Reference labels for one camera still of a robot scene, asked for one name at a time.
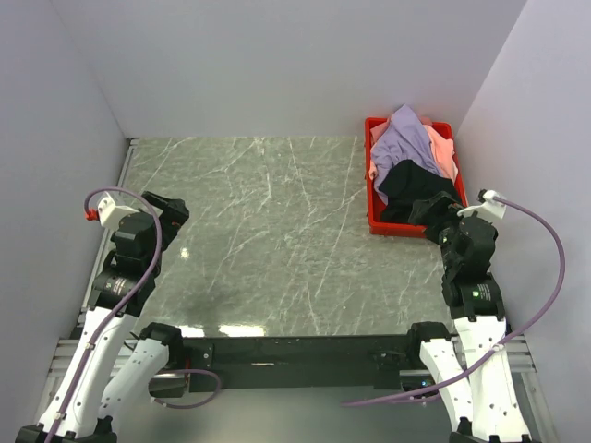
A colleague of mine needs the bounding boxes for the pink t shirt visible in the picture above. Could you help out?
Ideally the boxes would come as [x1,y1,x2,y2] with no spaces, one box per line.
[419,116,459,182]

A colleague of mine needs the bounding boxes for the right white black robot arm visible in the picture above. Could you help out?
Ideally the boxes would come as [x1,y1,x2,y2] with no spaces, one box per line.
[405,190,533,442]

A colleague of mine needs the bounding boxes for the purple cable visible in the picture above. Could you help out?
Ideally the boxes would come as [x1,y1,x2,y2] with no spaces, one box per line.
[341,197,566,408]
[43,186,163,439]

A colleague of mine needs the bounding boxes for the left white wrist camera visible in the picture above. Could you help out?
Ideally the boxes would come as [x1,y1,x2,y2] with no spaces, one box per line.
[85,191,139,231]

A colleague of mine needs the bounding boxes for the aluminium frame rail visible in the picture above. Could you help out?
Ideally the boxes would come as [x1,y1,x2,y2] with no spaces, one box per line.
[48,338,536,377]

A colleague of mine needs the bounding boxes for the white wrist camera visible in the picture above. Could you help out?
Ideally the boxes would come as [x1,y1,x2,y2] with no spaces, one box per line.
[85,191,139,231]
[457,189,506,223]

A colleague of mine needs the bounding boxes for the black t shirt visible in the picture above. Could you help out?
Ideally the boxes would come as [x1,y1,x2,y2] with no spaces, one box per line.
[378,160,462,224]

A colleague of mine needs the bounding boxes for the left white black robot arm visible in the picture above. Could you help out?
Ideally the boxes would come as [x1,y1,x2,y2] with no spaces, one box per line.
[16,187,189,442]

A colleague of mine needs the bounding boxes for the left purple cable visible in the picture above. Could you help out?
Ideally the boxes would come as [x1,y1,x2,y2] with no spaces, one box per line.
[43,186,163,439]

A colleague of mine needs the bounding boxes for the red plastic bin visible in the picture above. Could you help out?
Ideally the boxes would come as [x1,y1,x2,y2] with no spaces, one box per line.
[364,117,467,238]

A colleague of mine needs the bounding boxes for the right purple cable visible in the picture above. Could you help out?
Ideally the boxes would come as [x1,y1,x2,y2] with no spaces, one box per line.
[341,197,566,408]

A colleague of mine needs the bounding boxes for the purple t shirt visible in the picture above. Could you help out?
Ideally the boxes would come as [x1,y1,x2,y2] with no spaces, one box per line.
[369,104,441,204]

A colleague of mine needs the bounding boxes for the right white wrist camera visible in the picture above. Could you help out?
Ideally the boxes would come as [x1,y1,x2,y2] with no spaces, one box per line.
[457,189,506,223]

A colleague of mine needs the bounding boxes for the black base beam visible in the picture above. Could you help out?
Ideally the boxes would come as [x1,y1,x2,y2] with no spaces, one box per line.
[184,335,421,389]

